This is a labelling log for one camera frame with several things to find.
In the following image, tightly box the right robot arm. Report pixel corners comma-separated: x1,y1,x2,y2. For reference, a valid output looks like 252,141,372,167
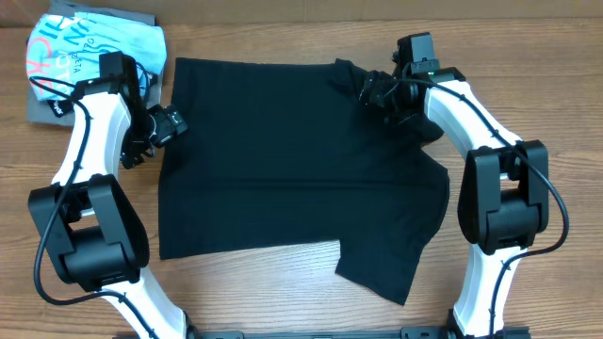
359,32,548,338

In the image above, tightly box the black t-shirt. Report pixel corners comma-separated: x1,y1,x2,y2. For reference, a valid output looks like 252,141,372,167
158,57,449,304

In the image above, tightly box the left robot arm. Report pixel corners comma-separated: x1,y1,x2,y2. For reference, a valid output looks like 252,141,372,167
28,52,197,338

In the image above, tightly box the black garment with white print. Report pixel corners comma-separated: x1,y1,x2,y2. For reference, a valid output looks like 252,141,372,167
47,100,73,118

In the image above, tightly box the light blue printed t-shirt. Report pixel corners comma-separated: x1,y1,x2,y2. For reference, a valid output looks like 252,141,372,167
25,11,167,94

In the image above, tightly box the grey folded garment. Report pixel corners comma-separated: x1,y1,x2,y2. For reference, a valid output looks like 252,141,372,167
26,0,156,126

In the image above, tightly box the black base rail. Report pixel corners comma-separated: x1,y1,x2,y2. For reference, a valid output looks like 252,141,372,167
186,327,464,339

